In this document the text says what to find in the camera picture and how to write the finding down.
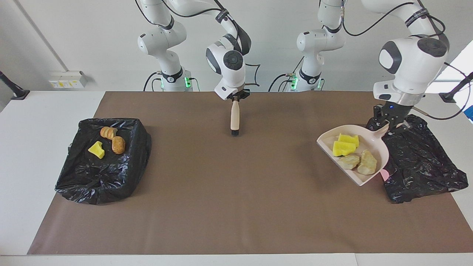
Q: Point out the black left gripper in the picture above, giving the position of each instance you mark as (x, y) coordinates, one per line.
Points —
(391, 111)

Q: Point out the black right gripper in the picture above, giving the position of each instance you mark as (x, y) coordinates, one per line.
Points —
(238, 94)

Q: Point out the beige hand brush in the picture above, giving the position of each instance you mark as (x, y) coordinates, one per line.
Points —
(235, 118)

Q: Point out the notched yellow sponge piece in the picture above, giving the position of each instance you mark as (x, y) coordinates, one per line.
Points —
(349, 139)

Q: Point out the tall beige foam chunk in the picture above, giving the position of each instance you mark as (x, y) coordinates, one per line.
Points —
(367, 163)

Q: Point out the yellow sponge wedge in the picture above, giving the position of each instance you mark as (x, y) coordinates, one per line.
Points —
(343, 149)

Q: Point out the beige plastic dustpan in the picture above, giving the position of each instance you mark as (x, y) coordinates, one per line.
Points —
(329, 142)

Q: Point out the brown toy bread loaf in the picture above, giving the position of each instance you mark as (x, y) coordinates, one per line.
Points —
(118, 145)

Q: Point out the orange toy croissant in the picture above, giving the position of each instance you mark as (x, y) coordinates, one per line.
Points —
(108, 132)

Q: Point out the small yellow sponge piece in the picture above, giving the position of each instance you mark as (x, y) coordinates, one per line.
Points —
(96, 150)

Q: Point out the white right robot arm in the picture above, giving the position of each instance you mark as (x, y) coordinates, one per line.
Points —
(232, 62)

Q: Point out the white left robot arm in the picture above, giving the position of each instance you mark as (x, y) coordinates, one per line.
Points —
(414, 62)

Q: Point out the black trash bag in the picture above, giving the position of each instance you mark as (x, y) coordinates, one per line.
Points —
(421, 162)

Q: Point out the pink plastic bin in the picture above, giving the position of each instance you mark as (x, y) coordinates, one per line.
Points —
(385, 174)

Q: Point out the black bag lined bin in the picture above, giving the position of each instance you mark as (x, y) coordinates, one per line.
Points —
(103, 177)

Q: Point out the blue object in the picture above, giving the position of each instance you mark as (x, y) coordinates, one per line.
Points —
(470, 113)

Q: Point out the brown table mat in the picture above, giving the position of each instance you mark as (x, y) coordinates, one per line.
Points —
(236, 236)

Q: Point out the black camera stand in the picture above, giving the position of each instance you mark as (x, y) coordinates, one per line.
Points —
(16, 92)
(449, 96)

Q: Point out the white wall socket box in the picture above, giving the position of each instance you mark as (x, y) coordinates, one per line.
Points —
(68, 79)

